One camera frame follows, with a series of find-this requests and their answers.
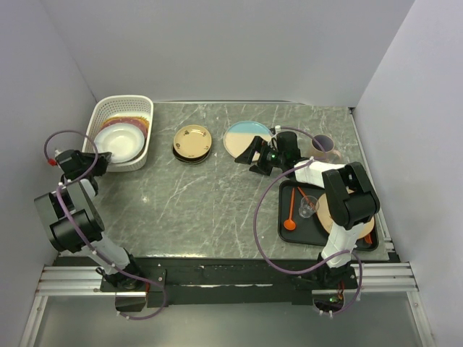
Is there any pink polka dot plate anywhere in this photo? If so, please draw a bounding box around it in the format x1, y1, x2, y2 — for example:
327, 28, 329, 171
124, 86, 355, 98
100, 119, 148, 142

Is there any cream plate with blue leaves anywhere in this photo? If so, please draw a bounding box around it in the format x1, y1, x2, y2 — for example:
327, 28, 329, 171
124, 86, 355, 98
224, 121, 273, 158

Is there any white scalloped paper bowl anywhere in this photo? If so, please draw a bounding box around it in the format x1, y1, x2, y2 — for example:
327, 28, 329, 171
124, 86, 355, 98
94, 123, 145, 163

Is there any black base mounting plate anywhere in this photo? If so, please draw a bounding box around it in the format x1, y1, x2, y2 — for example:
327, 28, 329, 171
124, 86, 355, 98
100, 258, 358, 308

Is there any orange woven square plate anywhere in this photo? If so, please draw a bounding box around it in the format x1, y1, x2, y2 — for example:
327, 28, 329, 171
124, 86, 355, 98
103, 112, 149, 124

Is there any aluminium rail frame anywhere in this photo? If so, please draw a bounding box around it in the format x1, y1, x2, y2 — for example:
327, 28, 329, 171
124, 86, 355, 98
20, 234, 435, 347

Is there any yellow round plate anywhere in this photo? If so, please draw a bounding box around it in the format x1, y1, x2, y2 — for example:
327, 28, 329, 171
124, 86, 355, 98
173, 124, 213, 159

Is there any tan oval plate on tray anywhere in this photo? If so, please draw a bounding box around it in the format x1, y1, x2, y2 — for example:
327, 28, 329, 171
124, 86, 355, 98
316, 193, 375, 245

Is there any pink mug purple inside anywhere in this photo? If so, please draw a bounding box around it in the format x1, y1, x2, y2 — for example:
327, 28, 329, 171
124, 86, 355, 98
309, 134, 342, 163

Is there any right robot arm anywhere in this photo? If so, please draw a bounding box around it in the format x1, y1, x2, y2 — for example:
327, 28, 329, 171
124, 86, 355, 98
234, 127, 380, 288

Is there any white perforated plastic bin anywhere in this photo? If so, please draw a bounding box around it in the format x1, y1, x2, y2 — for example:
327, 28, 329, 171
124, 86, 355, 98
86, 95, 154, 173

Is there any black plastic tray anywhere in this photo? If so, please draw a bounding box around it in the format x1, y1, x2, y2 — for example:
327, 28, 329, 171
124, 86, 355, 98
277, 179, 380, 252

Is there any clear plastic cup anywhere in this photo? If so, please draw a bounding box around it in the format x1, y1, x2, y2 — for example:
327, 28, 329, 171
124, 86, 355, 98
298, 196, 319, 218

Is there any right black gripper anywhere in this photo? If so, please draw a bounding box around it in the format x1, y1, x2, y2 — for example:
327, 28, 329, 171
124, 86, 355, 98
234, 136, 286, 176

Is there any orange plastic spoon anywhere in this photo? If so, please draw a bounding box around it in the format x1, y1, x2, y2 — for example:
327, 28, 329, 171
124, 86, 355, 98
283, 188, 297, 231

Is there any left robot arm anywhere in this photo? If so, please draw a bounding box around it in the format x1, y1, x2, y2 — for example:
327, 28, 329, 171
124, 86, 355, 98
34, 150, 144, 291

